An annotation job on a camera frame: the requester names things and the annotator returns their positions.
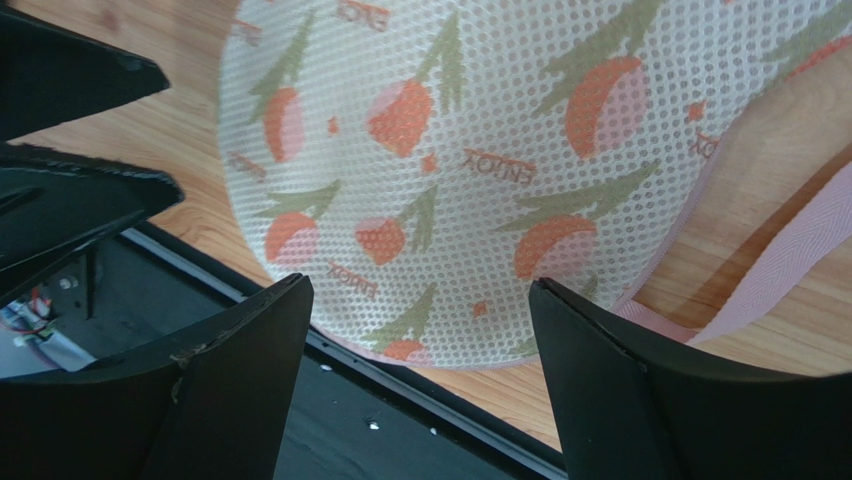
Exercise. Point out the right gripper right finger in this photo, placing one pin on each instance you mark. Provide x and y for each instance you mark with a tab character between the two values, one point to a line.
630	403

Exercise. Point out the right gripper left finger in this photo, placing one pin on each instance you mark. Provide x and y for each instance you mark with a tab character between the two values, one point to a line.
209	401

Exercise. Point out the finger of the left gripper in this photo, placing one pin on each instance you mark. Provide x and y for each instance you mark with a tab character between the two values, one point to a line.
55	204
51	75

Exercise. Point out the floral mesh laundry bag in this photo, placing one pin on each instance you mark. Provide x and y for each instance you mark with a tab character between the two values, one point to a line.
425	161

